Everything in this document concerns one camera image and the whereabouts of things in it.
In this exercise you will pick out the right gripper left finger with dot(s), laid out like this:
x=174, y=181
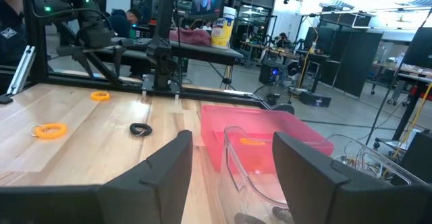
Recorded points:
x=152, y=200

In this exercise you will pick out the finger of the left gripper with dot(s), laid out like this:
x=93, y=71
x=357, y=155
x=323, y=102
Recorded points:
x=80, y=63
x=119, y=62

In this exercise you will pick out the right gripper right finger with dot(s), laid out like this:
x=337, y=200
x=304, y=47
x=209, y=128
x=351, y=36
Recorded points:
x=314, y=190

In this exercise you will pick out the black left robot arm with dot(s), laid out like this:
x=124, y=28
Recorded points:
x=163, y=58

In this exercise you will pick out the person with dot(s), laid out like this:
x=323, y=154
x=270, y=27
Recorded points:
x=283, y=40
x=207, y=25
x=119, y=23

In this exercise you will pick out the black keyboard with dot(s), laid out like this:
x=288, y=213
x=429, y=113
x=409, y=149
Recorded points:
x=143, y=42

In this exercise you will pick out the clear plastic bin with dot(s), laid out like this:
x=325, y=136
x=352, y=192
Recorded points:
x=243, y=183

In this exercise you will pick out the grey desk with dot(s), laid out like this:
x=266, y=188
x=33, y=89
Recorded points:
x=202, y=53

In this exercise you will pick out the pink plastic bin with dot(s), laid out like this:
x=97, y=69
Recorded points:
x=256, y=122

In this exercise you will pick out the black floor box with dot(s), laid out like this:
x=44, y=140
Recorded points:
x=315, y=100

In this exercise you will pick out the black floor fan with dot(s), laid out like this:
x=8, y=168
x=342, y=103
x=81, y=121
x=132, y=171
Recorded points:
x=271, y=99

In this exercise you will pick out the yellow white wipes canister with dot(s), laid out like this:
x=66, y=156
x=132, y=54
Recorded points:
x=222, y=28

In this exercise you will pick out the black computer tower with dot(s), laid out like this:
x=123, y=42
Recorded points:
x=270, y=72

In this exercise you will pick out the black partition cabinets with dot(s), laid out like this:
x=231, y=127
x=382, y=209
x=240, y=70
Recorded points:
x=354, y=62

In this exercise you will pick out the black aluminium table frame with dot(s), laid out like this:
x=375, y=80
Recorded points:
x=33, y=48

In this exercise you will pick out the silver aluminium bracket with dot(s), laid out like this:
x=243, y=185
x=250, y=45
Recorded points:
x=22, y=69

